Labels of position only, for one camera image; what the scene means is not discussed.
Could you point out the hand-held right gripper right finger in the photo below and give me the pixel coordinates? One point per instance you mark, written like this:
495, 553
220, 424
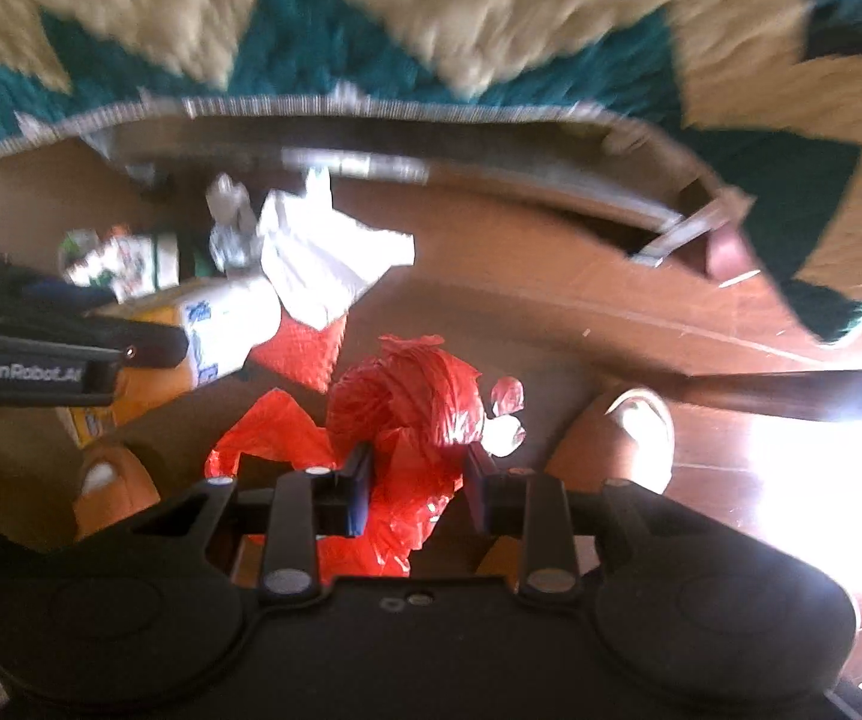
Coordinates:
476, 484

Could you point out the wooden furniture frame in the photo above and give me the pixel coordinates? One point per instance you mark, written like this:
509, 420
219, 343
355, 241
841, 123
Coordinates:
551, 180

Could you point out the teal and cream rug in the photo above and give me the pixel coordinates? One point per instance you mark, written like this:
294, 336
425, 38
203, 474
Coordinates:
476, 22

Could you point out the person's foot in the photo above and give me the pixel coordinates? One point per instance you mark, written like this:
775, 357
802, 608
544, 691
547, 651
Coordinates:
596, 442
119, 495

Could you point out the crumpled clear plastic bottle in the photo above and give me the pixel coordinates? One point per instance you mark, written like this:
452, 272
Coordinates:
232, 232

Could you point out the white crumpled paper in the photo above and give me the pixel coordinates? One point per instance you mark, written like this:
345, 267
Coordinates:
318, 255

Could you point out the green and white wrapper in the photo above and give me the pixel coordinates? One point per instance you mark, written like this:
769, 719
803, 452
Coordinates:
131, 259

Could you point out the dark wooden furniture rail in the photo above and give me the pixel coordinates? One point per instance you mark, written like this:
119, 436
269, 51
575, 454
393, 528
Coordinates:
775, 394

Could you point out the person's left foot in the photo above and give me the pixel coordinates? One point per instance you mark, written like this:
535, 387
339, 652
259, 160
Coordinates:
119, 495

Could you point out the orange and white carton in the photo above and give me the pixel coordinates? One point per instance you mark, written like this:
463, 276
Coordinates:
228, 322

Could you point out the red mesh packet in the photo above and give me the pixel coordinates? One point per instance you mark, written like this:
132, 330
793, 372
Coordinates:
303, 349

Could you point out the person's right foot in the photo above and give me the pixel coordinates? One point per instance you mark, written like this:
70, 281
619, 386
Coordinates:
596, 442

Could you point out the red plastic bag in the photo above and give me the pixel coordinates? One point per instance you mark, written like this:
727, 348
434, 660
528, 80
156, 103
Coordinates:
408, 405

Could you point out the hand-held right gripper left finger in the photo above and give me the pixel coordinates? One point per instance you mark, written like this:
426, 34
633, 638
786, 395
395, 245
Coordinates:
360, 491

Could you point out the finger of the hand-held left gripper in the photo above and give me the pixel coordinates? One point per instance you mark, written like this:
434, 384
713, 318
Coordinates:
142, 343
33, 281

